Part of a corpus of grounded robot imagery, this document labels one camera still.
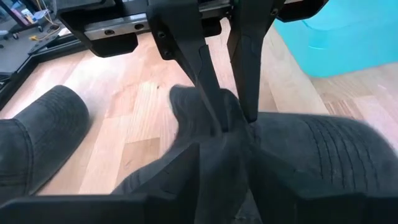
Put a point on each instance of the cluttered equipment cart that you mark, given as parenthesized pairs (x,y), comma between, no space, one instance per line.
(18,14)

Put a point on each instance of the teal plastic bin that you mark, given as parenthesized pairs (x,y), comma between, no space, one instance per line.
(357,46)

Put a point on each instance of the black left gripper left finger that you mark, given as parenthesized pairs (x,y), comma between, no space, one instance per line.
(155,205)

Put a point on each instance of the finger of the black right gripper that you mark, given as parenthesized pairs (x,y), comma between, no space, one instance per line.
(248,68)
(186,40)

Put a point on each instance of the dark grey baseball cap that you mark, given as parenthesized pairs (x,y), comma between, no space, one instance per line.
(326,149)
(40,140)

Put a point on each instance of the black aluminium table frame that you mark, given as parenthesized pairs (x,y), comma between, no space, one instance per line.
(62,48)

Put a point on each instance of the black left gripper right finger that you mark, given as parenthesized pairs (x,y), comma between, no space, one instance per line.
(326,211)

